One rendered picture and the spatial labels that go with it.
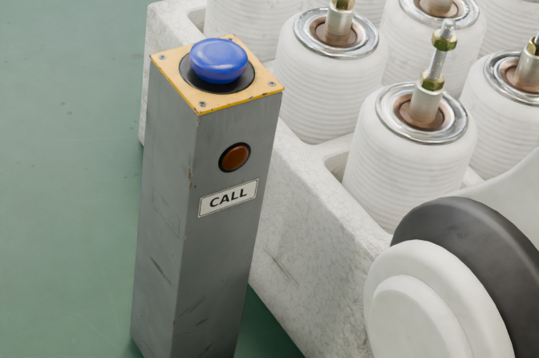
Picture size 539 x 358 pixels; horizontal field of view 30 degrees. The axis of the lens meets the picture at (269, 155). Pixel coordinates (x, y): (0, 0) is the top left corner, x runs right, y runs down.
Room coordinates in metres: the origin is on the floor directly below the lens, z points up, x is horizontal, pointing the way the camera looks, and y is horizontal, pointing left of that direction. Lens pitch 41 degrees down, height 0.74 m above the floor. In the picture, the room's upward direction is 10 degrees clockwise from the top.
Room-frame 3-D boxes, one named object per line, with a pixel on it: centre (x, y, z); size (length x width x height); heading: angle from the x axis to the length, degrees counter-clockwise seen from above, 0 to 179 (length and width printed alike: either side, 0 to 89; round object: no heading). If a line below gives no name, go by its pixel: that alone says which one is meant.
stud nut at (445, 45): (0.64, -0.11, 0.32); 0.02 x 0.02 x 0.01; 71
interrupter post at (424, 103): (0.64, -0.11, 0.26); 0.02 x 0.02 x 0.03
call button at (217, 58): (0.56, 0.05, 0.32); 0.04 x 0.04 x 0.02
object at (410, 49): (0.81, -0.13, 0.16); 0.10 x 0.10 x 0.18
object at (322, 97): (0.73, -0.04, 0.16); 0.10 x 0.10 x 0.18
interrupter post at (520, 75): (0.72, -0.20, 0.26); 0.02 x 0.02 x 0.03
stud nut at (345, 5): (0.73, -0.04, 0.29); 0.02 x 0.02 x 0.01; 27
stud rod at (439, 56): (0.64, -0.11, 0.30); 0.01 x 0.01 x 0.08
